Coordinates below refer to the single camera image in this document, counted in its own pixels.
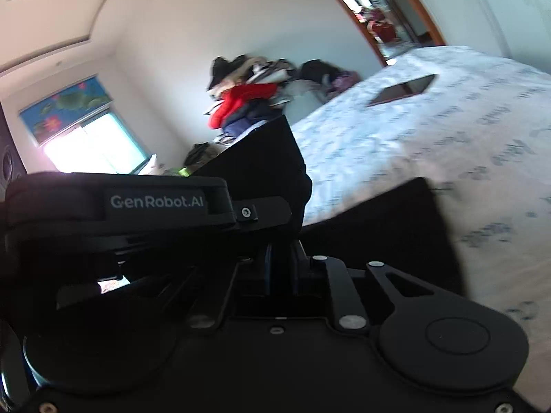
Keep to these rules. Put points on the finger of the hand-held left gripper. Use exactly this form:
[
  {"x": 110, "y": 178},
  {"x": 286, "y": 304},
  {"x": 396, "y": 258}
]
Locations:
[{"x": 262, "y": 211}]

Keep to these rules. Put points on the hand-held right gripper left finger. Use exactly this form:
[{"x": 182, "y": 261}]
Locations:
[{"x": 268, "y": 272}]

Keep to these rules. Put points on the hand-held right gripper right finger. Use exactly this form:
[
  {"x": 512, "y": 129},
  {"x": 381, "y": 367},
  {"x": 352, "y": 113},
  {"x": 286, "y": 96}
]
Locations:
[{"x": 297, "y": 272}]

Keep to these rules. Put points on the black pants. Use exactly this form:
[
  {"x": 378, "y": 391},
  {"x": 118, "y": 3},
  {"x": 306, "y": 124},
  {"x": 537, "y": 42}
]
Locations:
[{"x": 267, "y": 159}]

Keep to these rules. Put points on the floral pillow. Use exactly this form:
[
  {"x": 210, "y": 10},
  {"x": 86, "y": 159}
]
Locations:
[{"x": 157, "y": 165}]

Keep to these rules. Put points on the window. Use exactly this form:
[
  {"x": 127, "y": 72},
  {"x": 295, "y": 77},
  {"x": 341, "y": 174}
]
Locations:
[{"x": 99, "y": 146}]

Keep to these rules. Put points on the black bag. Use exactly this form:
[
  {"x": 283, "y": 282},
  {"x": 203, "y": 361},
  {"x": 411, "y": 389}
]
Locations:
[{"x": 200, "y": 152}]

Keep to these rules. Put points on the red jacket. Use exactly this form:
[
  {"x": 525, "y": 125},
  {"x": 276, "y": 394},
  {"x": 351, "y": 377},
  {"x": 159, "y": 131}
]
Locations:
[{"x": 241, "y": 94}]

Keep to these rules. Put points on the floral roller blind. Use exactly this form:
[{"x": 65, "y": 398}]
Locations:
[{"x": 64, "y": 107}]

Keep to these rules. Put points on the pile of clothes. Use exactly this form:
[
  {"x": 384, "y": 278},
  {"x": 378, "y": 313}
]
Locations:
[{"x": 254, "y": 69}]

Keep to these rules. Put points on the black backpack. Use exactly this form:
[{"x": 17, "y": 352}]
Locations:
[{"x": 318, "y": 73}]

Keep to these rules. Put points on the purple cloth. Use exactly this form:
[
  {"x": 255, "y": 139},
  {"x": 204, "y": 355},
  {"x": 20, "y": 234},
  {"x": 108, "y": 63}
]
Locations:
[{"x": 344, "y": 82}]

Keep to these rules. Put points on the black smartphone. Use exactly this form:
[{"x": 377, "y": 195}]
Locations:
[{"x": 400, "y": 90}]

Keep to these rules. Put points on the white script-printed quilt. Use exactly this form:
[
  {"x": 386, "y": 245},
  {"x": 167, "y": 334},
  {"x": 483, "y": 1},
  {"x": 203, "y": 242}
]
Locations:
[{"x": 430, "y": 137}]

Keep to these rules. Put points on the wooden door frame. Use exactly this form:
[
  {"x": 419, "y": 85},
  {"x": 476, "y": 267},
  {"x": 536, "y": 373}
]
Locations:
[{"x": 430, "y": 30}]

